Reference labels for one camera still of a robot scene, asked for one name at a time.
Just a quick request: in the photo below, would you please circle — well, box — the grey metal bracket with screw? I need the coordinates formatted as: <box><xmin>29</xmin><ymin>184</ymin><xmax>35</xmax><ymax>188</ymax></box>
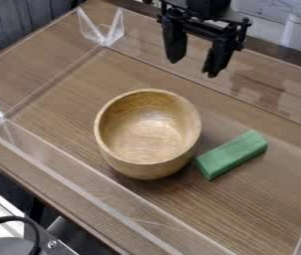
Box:
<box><xmin>27</xmin><ymin>216</ymin><xmax>80</xmax><ymax>255</ymax></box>

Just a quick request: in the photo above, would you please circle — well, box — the brown wooden bowl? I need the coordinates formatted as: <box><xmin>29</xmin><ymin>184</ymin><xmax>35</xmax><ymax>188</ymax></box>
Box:
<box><xmin>93</xmin><ymin>89</ymin><xmax>202</xmax><ymax>180</ymax></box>

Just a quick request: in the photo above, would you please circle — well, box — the white container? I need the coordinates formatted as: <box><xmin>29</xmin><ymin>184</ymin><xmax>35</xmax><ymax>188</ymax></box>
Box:
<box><xmin>279</xmin><ymin>13</ymin><xmax>301</xmax><ymax>56</ymax></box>

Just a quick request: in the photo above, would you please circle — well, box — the black cable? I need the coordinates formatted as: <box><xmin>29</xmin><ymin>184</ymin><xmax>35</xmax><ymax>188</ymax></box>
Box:
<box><xmin>0</xmin><ymin>215</ymin><xmax>43</xmax><ymax>255</ymax></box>

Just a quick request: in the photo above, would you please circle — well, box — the green rectangular block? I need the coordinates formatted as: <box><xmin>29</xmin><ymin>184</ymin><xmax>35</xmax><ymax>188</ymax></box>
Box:
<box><xmin>195</xmin><ymin>130</ymin><xmax>267</xmax><ymax>180</ymax></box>

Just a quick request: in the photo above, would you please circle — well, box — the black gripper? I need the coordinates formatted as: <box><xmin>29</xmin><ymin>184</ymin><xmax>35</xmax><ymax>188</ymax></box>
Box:
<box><xmin>159</xmin><ymin>0</ymin><xmax>251</xmax><ymax>78</ymax></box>

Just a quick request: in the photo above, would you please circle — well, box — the clear acrylic corner bracket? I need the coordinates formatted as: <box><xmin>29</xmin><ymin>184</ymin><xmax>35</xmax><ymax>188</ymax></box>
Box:
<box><xmin>76</xmin><ymin>8</ymin><xmax>124</xmax><ymax>47</ymax></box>

